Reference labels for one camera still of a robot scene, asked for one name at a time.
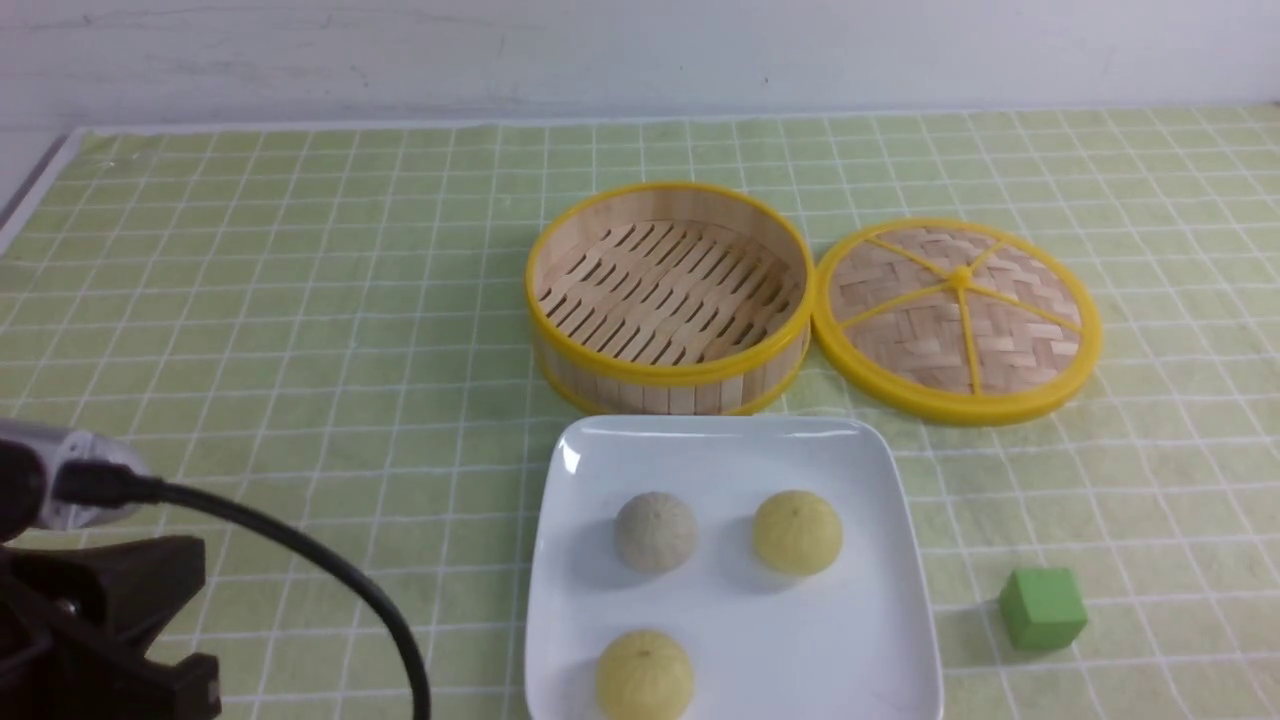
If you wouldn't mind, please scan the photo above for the yellow steamed bun front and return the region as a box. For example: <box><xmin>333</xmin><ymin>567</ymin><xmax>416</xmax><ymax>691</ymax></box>
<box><xmin>594</xmin><ymin>630</ymin><xmax>695</xmax><ymax>719</ymax></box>

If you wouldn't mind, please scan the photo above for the yellow steamed bun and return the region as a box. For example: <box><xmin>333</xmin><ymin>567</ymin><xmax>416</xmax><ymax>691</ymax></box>
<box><xmin>751</xmin><ymin>489</ymin><xmax>844</xmax><ymax>577</ymax></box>
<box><xmin>594</xmin><ymin>630</ymin><xmax>695</xmax><ymax>719</ymax></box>

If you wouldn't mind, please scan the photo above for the green checked tablecloth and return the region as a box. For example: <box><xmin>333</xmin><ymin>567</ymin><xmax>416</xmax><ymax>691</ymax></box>
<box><xmin>1</xmin><ymin>106</ymin><xmax>1279</xmax><ymax>719</ymax></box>

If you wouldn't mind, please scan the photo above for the black camera cable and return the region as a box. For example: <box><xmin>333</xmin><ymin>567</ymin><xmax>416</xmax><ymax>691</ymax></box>
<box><xmin>55</xmin><ymin>462</ymin><xmax>433</xmax><ymax>720</ymax></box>

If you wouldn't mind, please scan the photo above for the white square plate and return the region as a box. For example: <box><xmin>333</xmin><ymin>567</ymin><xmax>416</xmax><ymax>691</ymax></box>
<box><xmin>524</xmin><ymin>415</ymin><xmax>945</xmax><ymax>719</ymax></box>

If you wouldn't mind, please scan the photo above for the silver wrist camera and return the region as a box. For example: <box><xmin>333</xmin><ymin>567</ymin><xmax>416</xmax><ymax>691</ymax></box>
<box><xmin>1</xmin><ymin>418</ymin><xmax>150</xmax><ymax>541</ymax></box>

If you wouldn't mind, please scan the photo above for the bamboo steamer basket yellow rim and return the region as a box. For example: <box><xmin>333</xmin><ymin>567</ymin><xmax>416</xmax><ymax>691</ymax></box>
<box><xmin>524</xmin><ymin>182</ymin><xmax>817</xmax><ymax>415</ymax></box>

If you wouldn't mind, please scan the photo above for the green cube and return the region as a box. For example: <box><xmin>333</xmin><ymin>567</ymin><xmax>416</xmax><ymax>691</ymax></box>
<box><xmin>998</xmin><ymin>568</ymin><xmax>1089</xmax><ymax>653</ymax></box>

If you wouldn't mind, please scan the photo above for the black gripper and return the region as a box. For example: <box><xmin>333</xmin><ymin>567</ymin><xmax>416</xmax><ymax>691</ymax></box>
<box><xmin>1</xmin><ymin>536</ymin><xmax>221</xmax><ymax>719</ymax></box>

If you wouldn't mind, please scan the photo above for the white steamed bun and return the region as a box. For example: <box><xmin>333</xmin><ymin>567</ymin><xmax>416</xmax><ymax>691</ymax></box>
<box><xmin>613</xmin><ymin>491</ymin><xmax>699</xmax><ymax>575</ymax></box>

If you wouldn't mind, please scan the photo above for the woven bamboo steamer lid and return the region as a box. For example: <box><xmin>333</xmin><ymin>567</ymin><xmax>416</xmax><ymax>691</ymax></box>
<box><xmin>812</xmin><ymin>218</ymin><xmax>1105</xmax><ymax>427</ymax></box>

